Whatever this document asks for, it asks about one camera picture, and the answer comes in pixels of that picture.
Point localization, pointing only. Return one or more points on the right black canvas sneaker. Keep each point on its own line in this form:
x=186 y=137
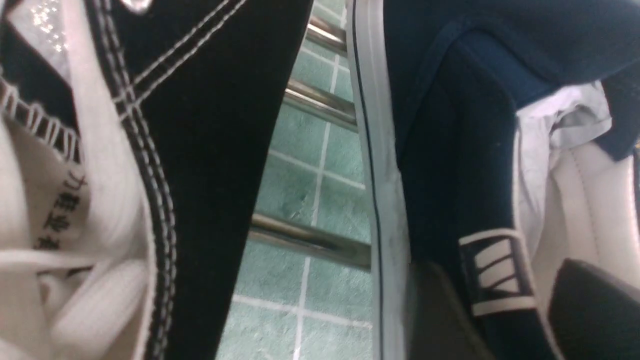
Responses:
x=134 y=136

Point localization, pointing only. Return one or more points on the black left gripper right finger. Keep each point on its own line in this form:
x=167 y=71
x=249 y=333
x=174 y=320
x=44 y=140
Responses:
x=594 y=315

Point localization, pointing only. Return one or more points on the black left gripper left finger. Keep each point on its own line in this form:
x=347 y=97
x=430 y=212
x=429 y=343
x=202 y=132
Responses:
x=438 y=327

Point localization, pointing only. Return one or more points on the green checkered floor cloth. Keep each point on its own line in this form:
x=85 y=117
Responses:
x=287 y=305

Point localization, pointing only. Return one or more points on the navy slip-on shoe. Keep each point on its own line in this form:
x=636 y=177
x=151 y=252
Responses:
x=499 y=139

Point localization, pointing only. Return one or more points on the stainless steel shoe rack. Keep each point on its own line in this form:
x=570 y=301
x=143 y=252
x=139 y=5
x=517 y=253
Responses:
x=336 y=111

